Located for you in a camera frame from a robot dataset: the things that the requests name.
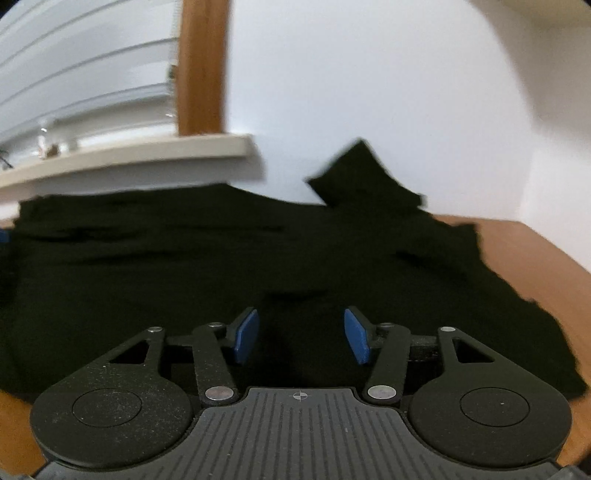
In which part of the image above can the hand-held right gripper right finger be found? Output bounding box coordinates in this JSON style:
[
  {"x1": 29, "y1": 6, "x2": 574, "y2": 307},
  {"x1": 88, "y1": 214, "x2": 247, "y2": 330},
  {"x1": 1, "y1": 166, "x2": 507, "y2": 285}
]
[{"x1": 344, "y1": 305, "x2": 504, "y2": 407}]

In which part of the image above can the beige window sill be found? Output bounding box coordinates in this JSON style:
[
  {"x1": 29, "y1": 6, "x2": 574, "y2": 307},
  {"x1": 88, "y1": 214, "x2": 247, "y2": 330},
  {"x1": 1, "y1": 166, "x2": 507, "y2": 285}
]
[{"x1": 0, "y1": 134, "x2": 259, "y2": 190}]

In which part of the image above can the white window blind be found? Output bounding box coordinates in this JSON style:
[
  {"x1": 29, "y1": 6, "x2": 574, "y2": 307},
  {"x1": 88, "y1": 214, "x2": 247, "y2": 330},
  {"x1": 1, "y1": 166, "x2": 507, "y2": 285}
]
[{"x1": 0, "y1": 0, "x2": 181, "y2": 153}]

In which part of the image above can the black garment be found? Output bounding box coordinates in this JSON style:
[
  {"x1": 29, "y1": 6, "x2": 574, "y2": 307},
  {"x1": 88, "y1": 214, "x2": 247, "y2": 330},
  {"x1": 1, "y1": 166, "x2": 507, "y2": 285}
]
[{"x1": 0, "y1": 137, "x2": 589, "y2": 402}]

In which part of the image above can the wooden window frame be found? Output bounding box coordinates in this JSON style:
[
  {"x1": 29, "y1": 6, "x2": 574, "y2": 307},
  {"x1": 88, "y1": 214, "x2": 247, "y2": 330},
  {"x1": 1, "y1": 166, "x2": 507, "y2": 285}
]
[{"x1": 178, "y1": 0, "x2": 232, "y2": 137}]

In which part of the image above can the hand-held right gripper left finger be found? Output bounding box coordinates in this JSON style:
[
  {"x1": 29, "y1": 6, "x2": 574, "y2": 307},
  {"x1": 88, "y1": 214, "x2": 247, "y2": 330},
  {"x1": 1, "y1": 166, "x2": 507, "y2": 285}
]
[{"x1": 102, "y1": 307, "x2": 260, "y2": 407}]

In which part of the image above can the glass jar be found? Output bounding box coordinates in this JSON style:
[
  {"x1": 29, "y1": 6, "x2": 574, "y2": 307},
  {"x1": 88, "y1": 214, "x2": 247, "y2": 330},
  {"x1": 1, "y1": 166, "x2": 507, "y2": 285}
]
[{"x1": 36, "y1": 119, "x2": 61, "y2": 158}]

